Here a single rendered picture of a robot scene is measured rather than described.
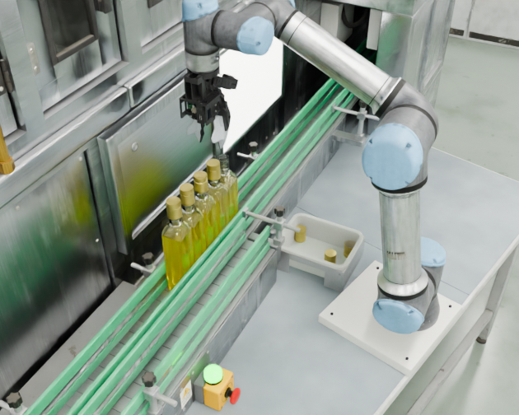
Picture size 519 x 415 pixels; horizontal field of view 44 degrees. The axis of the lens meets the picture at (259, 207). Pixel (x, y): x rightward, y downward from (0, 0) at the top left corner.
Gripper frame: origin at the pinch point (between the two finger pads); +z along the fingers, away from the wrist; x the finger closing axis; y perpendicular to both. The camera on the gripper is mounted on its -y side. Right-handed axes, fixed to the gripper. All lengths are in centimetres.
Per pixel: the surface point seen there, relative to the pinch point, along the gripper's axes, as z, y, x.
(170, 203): 6.9, 18.7, -0.2
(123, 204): 10.2, 20.8, -12.2
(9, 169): -17, 48, -12
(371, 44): 16, -103, 5
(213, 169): 7.7, 1.4, 1.0
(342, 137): 37, -71, 8
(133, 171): 4.4, 15.2, -12.8
